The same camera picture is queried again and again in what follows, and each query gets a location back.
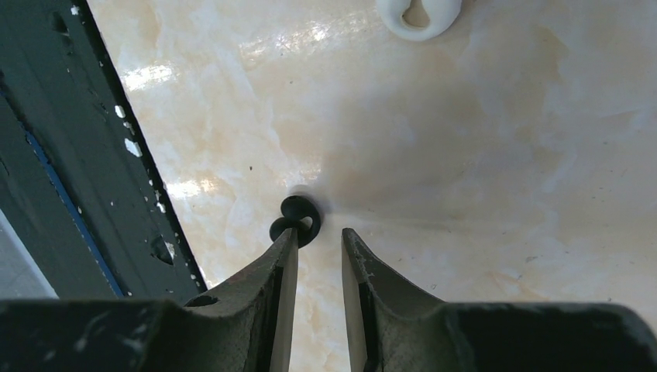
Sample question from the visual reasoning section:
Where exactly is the white earbud lower left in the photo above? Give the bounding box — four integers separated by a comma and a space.
375, 0, 463, 42

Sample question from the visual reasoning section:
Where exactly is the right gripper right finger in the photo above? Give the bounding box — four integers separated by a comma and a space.
342, 228, 656, 371

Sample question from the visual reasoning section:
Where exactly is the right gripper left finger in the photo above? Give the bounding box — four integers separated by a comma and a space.
1, 229, 298, 371

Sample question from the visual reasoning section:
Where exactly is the aluminium front rail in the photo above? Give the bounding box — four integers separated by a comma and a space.
1, 212, 58, 300

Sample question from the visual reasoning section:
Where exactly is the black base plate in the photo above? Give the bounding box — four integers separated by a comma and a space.
1, 1, 207, 304

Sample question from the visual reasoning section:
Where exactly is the black earbud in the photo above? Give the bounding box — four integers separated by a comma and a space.
269, 195, 322, 248

